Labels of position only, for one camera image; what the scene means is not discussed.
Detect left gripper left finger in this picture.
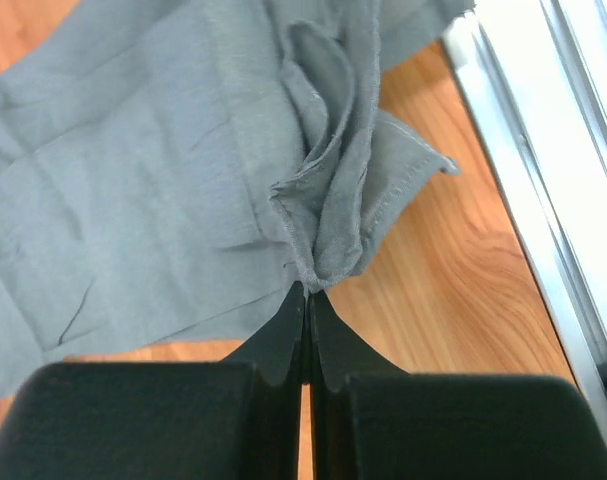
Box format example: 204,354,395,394
0,284,304,479

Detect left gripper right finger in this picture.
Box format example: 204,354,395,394
308,294,607,479

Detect grey shirt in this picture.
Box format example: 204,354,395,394
0,1,472,398

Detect aluminium front rail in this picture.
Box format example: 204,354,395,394
443,1,607,420

